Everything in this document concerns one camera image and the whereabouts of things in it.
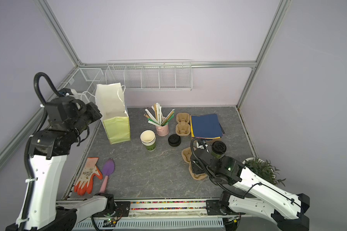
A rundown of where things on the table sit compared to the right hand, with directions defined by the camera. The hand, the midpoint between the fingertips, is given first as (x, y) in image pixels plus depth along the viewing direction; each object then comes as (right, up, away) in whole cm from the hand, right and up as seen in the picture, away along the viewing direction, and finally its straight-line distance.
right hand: (197, 161), depth 70 cm
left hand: (-44, +26, -10) cm, 52 cm away
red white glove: (-63, -15, +10) cm, 66 cm away
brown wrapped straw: (-30, +23, +21) cm, 43 cm away
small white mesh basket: (-75, +47, +27) cm, 92 cm away
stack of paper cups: (-29, +9, +20) cm, 37 cm away
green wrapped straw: (-17, +20, +27) cm, 37 cm away
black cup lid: (+15, +4, +16) cm, 22 cm away
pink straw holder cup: (-21, +13, +27) cm, 36 cm away
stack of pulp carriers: (-7, +15, +35) cm, 38 cm away
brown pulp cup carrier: (-4, -1, +22) cm, 22 cm away
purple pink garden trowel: (-54, -10, +18) cm, 58 cm away
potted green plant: (+31, -3, -2) cm, 32 cm away
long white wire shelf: (-28, +52, +28) cm, 65 cm away
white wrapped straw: (-24, +25, +26) cm, 43 cm away
